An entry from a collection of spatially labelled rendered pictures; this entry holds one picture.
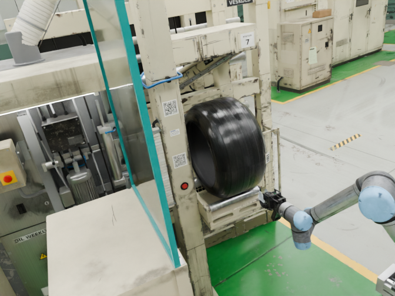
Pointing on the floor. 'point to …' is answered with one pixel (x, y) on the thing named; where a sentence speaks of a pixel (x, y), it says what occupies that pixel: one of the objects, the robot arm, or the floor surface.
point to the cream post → (188, 238)
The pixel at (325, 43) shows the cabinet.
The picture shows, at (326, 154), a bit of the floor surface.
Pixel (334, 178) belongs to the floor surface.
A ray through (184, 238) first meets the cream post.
